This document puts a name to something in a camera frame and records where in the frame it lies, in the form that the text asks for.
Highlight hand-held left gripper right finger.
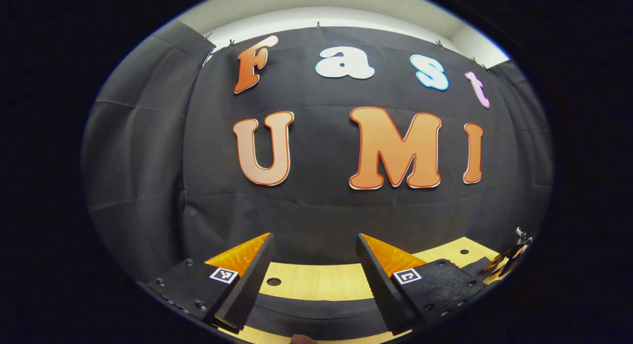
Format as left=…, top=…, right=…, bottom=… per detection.
left=355, top=232, right=489, bottom=336

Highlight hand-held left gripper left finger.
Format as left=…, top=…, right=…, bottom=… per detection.
left=142, top=232, right=276, bottom=334

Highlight row of small cloth clamps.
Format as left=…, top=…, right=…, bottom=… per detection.
left=203, top=21, right=492, bottom=73

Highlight black backdrop cloth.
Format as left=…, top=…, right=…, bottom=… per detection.
left=80, top=20, right=553, bottom=283

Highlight black jeans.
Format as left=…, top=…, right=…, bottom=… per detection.
left=245, top=257, right=497, bottom=341

